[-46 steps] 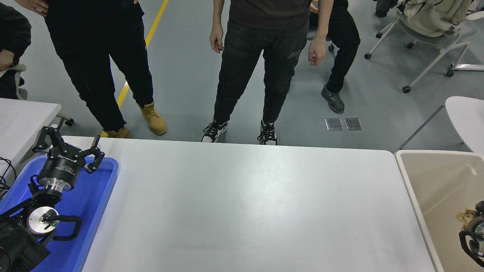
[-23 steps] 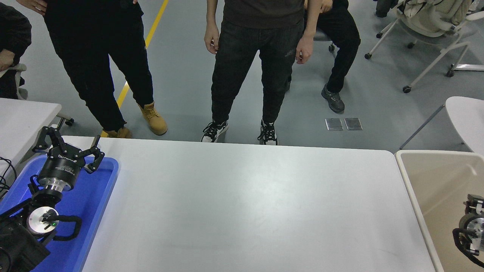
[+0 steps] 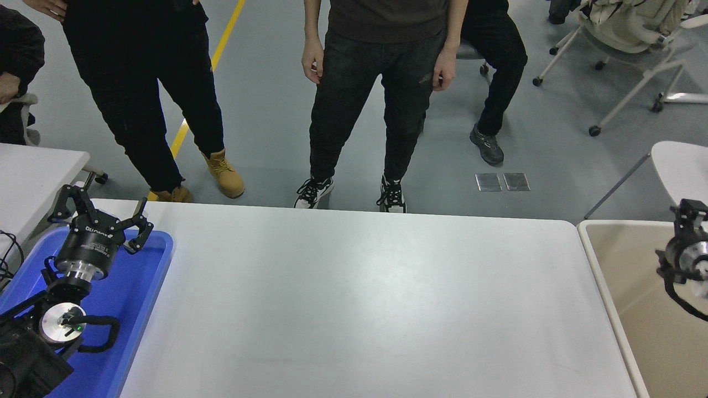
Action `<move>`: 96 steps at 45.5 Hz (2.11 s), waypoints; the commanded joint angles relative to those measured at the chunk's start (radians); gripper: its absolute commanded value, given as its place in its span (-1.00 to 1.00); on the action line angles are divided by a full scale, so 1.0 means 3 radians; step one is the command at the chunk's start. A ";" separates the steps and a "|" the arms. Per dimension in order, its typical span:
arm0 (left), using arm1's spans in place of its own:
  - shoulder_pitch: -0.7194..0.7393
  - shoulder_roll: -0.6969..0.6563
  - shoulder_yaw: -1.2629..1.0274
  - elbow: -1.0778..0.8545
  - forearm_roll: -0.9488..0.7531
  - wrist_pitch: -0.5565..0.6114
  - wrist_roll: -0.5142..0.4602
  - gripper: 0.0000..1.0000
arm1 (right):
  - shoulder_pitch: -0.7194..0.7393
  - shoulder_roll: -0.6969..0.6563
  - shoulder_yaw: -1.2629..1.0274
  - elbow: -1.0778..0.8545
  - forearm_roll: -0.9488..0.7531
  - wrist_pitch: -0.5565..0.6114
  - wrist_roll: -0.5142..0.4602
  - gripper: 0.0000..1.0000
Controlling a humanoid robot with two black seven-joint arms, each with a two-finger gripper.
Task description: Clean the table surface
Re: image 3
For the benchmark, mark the white frame office chair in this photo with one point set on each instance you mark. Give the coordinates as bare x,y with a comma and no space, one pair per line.
688,99

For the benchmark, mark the large pale bin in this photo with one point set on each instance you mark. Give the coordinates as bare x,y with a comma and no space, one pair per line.
641,331

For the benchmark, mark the white rectangular side table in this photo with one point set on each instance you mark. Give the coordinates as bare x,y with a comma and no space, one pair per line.
27,182

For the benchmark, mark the grey seat office chair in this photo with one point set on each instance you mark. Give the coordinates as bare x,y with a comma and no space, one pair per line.
470,52

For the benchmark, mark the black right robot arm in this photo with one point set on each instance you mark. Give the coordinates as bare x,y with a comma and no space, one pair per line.
686,257

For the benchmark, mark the chair with pale armrest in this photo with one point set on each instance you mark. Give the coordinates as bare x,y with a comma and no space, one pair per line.
30,99

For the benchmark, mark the white chair leg with caster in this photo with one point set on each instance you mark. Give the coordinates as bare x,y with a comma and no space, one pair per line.
101,178

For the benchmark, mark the person's hand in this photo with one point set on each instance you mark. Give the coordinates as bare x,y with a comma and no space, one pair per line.
8,87

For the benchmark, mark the person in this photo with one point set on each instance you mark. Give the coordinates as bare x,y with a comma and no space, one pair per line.
376,83
144,66
498,66
16,44

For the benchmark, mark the silver floor outlet plate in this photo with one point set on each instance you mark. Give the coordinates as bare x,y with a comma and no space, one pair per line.
516,181
488,182

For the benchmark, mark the person's left hand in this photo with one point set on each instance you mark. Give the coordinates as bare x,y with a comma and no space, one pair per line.
445,69

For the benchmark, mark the person's right forearm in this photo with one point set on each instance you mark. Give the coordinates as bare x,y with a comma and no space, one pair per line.
312,19

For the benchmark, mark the person's right hand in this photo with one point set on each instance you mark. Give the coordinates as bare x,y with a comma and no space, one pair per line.
50,8
312,61

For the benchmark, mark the blue plastic tray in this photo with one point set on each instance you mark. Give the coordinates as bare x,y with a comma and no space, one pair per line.
127,309

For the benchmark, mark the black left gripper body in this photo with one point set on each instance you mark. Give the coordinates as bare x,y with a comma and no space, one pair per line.
88,243

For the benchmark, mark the cream padded coat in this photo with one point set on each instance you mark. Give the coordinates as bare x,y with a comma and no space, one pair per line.
630,27

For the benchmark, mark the person's left forearm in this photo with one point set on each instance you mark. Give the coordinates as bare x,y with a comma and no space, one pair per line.
456,25

